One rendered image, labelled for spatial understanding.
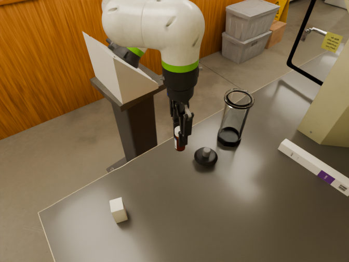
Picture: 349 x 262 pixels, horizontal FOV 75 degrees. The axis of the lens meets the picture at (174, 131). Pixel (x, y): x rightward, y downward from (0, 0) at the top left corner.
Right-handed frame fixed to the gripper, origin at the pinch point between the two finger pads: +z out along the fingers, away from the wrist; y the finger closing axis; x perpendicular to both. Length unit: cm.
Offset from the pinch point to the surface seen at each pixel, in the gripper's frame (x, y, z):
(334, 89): -58, -7, -5
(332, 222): -37, -39, 20
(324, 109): -58, -7, 4
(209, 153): -10.7, -2.5, 13.1
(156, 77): -12, 61, 18
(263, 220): -16.4, -29.8, 19.4
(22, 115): 97, 162, 91
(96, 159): 42, 96, 110
